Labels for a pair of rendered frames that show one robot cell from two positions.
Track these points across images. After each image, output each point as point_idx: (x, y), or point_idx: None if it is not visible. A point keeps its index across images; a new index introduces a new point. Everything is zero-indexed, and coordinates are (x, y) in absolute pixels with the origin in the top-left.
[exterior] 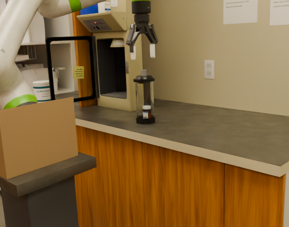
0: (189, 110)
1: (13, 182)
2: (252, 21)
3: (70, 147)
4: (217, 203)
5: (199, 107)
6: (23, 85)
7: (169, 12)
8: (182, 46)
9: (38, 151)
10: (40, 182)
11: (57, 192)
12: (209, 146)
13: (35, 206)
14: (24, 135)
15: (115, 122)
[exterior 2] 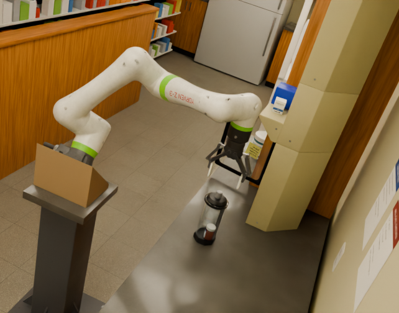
0: (276, 273)
1: (28, 188)
2: (363, 245)
3: (81, 198)
4: None
5: (293, 282)
6: (87, 136)
7: (380, 154)
8: (357, 206)
9: (56, 183)
10: (37, 200)
11: (61, 217)
12: (125, 292)
13: (45, 213)
14: (49, 167)
15: (195, 216)
